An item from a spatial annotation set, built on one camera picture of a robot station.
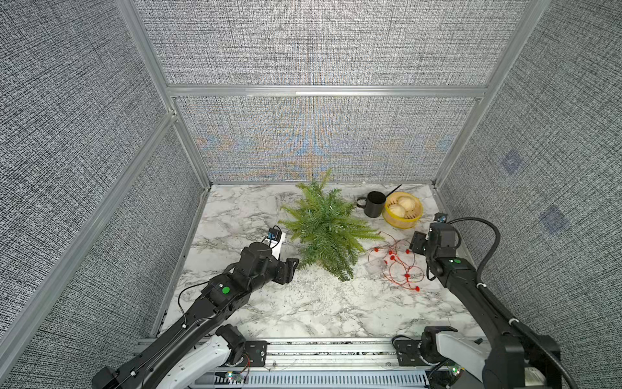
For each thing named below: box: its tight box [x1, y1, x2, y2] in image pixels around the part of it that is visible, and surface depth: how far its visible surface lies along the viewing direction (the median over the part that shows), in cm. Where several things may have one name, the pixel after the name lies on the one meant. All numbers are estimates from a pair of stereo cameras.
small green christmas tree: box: [277, 168, 385, 282], surface depth 73 cm
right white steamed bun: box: [396, 195, 418, 212], surface depth 108 cm
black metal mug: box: [356, 190, 387, 219], surface depth 105 cm
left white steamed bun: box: [389, 204, 407, 219], surface depth 105 cm
